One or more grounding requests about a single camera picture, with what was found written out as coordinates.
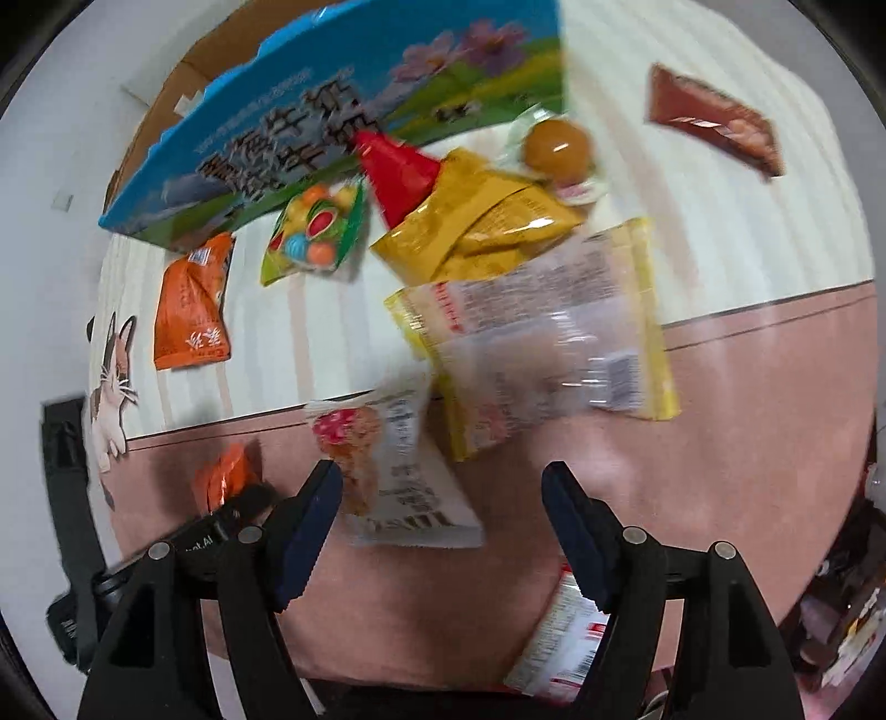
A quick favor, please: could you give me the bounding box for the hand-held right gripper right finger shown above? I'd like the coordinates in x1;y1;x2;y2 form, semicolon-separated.
541;461;807;720

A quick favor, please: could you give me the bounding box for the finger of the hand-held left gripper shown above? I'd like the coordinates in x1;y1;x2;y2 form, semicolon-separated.
214;482;281;531

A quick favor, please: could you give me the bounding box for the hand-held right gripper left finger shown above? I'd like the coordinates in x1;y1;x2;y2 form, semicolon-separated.
76;459;345;720

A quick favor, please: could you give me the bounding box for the small orange snack packet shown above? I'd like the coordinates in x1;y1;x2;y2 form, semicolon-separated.
192;443;264;517

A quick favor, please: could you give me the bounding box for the white packet with red print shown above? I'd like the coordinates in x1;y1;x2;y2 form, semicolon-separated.
305;370;486;551

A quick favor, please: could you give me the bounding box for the white red label packet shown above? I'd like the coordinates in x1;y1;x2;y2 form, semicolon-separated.
502;560;617;703

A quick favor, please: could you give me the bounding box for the large yellow clear packet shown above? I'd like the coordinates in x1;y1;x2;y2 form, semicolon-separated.
383;217;683;464

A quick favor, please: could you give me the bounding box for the green candy packet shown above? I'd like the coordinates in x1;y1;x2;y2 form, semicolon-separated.
259;176;370;288

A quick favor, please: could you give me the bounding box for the yellow snack packet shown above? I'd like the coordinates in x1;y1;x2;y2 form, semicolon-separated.
369;147;589;286

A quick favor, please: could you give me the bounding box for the red triangular snack packet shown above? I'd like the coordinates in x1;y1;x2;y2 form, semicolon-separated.
352;130;444;229

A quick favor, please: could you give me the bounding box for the clear braised egg packet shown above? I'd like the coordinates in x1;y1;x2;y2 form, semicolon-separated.
508;104;603;205

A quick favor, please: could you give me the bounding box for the cardboard box with blue print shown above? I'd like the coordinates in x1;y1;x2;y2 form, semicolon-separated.
97;0;570;251

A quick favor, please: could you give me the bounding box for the brown snack packet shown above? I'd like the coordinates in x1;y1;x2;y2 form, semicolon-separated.
643;64;786;179

